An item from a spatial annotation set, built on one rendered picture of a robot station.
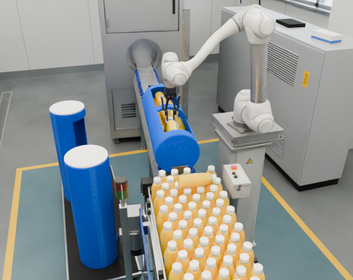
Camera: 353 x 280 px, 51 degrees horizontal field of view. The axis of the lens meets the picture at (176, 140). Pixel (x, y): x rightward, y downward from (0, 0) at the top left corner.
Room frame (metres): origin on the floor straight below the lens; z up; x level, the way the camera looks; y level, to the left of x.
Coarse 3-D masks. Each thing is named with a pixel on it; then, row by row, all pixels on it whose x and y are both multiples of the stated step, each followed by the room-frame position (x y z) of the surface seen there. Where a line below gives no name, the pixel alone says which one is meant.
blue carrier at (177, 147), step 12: (156, 84) 2.82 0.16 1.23; (144, 96) 2.74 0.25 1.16; (144, 108) 2.60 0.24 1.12; (156, 108) 2.40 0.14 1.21; (168, 108) 2.37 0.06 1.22; (180, 108) 2.45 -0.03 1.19; (156, 120) 2.24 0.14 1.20; (156, 132) 2.10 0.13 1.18; (168, 132) 2.01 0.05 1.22; (180, 132) 2.00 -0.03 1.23; (192, 132) 2.19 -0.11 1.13; (156, 144) 1.99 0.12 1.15; (168, 144) 1.96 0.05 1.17; (180, 144) 1.98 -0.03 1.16; (192, 144) 1.99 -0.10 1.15; (156, 156) 1.95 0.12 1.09; (168, 156) 1.96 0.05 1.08; (180, 156) 1.98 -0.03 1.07; (192, 156) 1.99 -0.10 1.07; (168, 168) 1.96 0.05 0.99
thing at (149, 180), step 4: (144, 180) 1.83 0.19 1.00; (148, 180) 1.83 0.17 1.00; (152, 180) 1.83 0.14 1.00; (140, 184) 1.80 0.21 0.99; (144, 184) 1.79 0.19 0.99; (148, 184) 1.80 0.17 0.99; (140, 188) 1.81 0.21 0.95; (144, 188) 1.79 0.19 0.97; (144, 192) 1.79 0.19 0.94; (148, 196) 1.79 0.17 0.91
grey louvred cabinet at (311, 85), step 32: (288, 32) 3.68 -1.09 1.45; (224, 64) 4.88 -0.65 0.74; (288, 64) 3.48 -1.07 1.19; (320, 64) 3.04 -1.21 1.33; (352, 64) 3.12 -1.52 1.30; (224, 96) 4.82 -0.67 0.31; (288, 96) 3.40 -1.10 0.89; (320, 96) 3.05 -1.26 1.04; (352, 96) 3.15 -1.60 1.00; (288, 128) 3.32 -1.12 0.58; (320, 128) 3.07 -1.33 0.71; (352, 128) 3.17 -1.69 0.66; (288, 160) 3.24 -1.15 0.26; (320, 160) 3.09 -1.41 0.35
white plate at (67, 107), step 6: (60, 102) 2.91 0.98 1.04; (66, 102) 2.91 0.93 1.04; (72, 102) 2.91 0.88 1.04; (78, 102) 2.91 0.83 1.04; (54, 108) 2.78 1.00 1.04; (60, 108) 2.79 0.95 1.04; (66, 108) 2.79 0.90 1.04; (72, 108) 2.79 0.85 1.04; (78, 108) 2.79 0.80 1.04; (60, 114) 2.68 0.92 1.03; (66, 114) 2.68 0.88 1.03
